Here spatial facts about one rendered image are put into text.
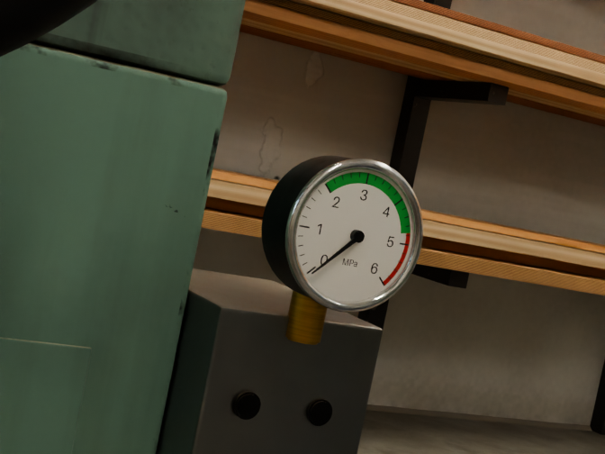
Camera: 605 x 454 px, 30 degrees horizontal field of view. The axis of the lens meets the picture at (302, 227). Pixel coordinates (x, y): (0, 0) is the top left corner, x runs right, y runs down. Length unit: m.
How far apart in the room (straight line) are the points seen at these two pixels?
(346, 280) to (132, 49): 0.13
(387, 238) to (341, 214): 0.02
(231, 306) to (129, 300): 0.05
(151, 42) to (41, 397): 0.16
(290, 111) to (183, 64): 2.72
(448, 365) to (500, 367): 0.20
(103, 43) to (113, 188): 0.06
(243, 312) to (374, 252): 0.06
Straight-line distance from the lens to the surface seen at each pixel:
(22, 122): 0.47
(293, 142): 3.22
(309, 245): 0.45
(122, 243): 0.49
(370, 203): 0.46
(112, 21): 0.48
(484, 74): 2.93
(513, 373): 3.78
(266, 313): 0.48
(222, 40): 0.50
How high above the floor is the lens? 0.68
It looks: 3 degrees down
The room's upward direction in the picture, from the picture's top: 12 degrees clockwise
